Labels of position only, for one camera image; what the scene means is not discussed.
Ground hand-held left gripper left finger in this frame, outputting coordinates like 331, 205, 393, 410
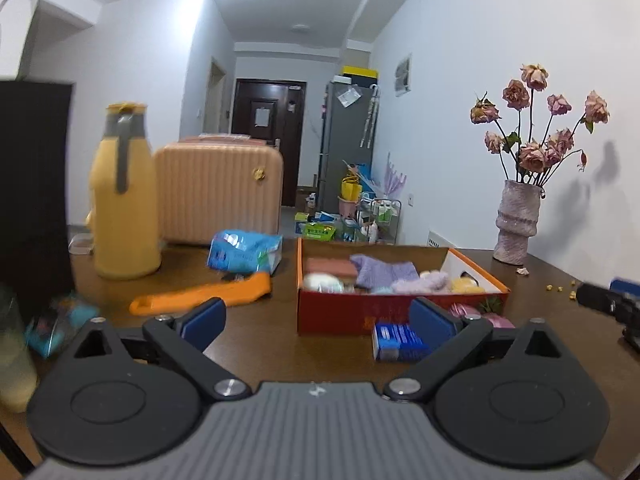
57, 297, 251, 402

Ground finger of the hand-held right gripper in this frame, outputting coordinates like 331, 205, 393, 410
575, 278, 640, 318
619, 307, 640, 352

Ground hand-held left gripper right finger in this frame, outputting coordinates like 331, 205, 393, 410
382, 296, 576, 401

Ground white and yellow plush toy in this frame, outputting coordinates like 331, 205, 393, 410
449, 272, 487, 295

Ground purple knitted cloth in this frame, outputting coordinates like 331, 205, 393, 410
349, 253, 421, 292

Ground red cardboard box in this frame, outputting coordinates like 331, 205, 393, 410
295, 236, 512, 337

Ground plastic-wrapped pale green plush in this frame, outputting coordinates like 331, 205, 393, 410
302, 272, 347, 294

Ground orange plastic comb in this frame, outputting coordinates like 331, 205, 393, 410
128, 271, 274, 317

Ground small blue carton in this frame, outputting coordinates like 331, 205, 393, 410
371, 320, 432, 363

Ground pink plush toy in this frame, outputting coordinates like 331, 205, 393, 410
447, 301, 517, 332

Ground blue tissue packet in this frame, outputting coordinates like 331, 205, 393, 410
206, 229, 284, 277

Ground pink ceramic vase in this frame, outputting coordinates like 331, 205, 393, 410
493, 179, 544, 266

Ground beige ribbed suitcase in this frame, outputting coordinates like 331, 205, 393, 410
153, 134, 285, 247

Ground yellow thermos jug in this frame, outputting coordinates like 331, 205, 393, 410
88, 102, 163, 281

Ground green carton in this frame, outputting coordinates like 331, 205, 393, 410
294, 212, 337, 242

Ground clear plastic container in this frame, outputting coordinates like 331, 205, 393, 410
67, 233, 96, 257

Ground purple folded umbrella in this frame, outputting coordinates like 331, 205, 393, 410
382, 152, 408, 202

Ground blue crumpled wrapper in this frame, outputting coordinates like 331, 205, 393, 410
24, 294, 102, 359

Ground yellow shopping bag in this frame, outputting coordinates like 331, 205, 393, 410
341, 172, 364, 202

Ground dried pink roses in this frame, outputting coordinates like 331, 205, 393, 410
469, 63, 611, 187

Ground dark entrance door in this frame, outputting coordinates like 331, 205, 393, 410
231, 78, 307, 209

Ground grey refrigerator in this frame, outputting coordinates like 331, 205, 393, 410
317, 77, 382, 217

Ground clear plastic cup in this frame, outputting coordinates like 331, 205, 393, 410
0, 284, 40, 414

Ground black paper bag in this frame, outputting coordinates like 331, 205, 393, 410
0, 0, 77, 313

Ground wire storage cart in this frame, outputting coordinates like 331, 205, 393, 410
357, 198, 403, 246

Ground wall electrical panel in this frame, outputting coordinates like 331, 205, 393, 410
393, 53, 413, 98

